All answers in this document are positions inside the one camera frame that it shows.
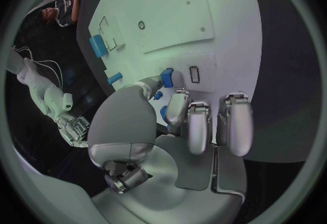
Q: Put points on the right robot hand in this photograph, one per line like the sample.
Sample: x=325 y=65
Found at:
x=74 y=130

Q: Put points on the blue block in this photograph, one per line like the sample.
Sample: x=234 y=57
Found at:
x=167 y=77

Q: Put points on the blue gear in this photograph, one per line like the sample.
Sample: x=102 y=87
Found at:
x=163 y=112

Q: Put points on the blue peg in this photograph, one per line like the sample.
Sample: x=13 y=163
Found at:
x=157 y=95

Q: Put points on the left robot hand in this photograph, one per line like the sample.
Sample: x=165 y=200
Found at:
x=143 y=166

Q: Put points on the white task board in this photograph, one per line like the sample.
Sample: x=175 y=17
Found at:
x=173 y=29

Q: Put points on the small blue cylinder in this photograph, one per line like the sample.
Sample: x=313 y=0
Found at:
x=114 y=78

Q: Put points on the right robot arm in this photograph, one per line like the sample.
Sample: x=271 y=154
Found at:
x=38 y=85

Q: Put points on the large blue cylinder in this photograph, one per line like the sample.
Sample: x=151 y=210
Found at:
x=97 y=45

